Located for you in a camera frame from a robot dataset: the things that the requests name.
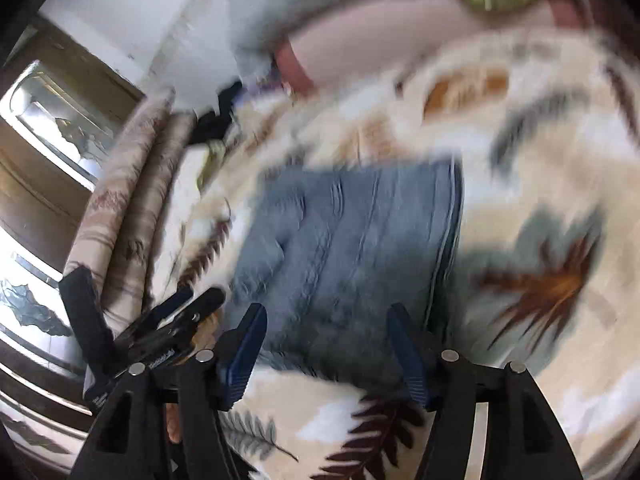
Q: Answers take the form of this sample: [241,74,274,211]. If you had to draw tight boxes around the blue denim pants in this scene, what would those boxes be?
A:
[224,157,463,391]

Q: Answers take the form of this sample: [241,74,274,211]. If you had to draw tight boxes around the beige floral folded quilt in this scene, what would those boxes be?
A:
[63,87,176,289]

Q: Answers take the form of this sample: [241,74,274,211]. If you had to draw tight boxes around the pink bolster pillow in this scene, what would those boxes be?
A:
[273,0,591,93]

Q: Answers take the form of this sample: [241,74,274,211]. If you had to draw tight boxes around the wooden cabinet with glass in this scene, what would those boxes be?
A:
[1,16,141,479]

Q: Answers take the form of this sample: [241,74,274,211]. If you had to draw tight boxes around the leaf pattern blanket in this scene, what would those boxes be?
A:
[152,30,639,479]

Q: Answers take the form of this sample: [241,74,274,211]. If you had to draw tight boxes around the striped brown folded quilt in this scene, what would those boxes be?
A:
[101,110,196,335]

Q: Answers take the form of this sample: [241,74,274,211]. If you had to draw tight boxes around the black garment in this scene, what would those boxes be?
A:
[188,79,243,145]

